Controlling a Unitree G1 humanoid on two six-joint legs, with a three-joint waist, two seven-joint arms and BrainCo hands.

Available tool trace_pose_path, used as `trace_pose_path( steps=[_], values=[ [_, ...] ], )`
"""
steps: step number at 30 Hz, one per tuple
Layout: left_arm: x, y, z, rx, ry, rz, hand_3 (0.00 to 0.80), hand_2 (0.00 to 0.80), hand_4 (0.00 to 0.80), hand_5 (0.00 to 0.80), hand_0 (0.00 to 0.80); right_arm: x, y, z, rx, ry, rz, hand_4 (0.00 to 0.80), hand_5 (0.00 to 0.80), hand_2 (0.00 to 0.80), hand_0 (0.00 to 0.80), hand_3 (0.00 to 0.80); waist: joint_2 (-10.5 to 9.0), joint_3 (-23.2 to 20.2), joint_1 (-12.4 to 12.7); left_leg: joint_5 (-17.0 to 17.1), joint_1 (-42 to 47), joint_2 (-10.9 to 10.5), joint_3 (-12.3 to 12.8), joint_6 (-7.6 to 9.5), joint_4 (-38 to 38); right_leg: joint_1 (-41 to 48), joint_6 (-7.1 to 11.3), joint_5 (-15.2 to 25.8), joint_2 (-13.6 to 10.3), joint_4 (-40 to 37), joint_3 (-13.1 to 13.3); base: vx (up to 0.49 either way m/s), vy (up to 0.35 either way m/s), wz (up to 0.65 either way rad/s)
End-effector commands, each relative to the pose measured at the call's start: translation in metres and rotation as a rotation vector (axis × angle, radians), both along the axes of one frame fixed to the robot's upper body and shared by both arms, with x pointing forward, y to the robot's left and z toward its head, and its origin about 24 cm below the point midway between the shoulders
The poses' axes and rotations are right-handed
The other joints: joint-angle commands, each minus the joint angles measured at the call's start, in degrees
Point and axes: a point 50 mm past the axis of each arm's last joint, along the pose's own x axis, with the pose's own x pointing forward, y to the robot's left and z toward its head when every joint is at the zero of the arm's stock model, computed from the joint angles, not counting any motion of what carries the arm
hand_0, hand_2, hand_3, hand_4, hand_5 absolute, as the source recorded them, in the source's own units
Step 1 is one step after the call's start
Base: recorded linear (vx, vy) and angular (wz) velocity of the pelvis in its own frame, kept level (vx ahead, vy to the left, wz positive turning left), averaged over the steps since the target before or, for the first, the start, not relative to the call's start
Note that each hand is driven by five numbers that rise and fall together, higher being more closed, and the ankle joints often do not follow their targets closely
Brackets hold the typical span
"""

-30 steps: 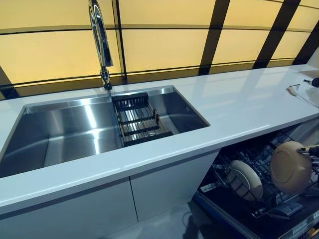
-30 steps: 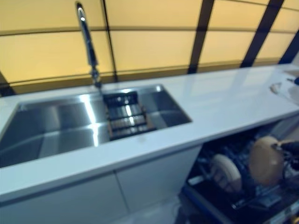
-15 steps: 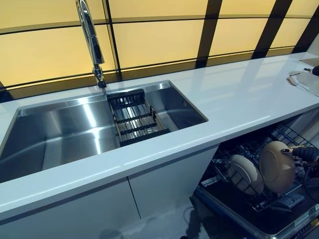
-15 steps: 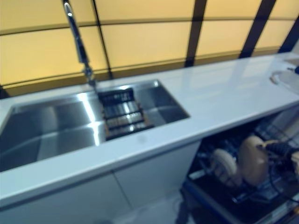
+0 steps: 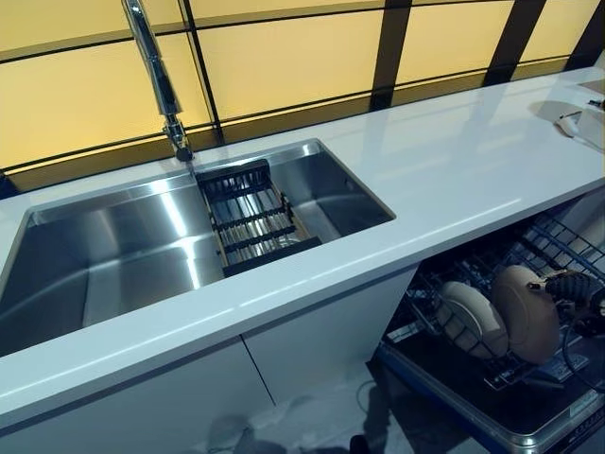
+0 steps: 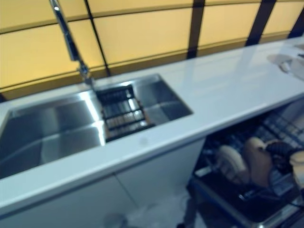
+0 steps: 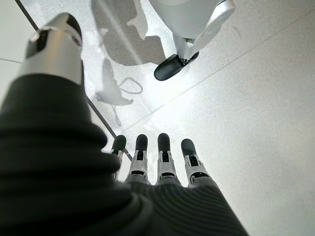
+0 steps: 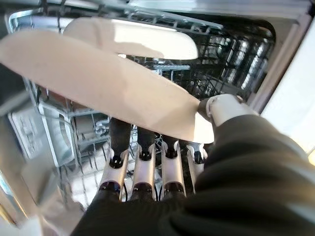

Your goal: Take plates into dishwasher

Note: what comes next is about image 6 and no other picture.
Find white cabinet door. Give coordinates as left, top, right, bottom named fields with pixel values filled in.
left=114, top=137, right=207, bottom=207
left=0, top=173, right=141, bottom=228

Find chrome gooseneck faucet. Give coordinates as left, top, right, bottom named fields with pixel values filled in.
left=48, top=0, right=95, bottom=90

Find deep cream plate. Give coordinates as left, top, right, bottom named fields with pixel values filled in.
left=216, top=144, right=249, bottom=185

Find wire dishwasher rack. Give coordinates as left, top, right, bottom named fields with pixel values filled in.
left=201, top=104, right=304, bottom=198

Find dishwasher with open door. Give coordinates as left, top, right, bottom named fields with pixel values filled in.
left=187, top=95, right=304, bottom=228

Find black dish drying rack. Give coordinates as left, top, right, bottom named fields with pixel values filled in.
left=95, top=84, right=156, bottom=143

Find stainless steel sink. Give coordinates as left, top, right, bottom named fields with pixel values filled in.
left=0, top=73, right=193, bottom=180

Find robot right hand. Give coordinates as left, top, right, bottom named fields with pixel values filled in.
left=266, top=141, right=304, bottom=171

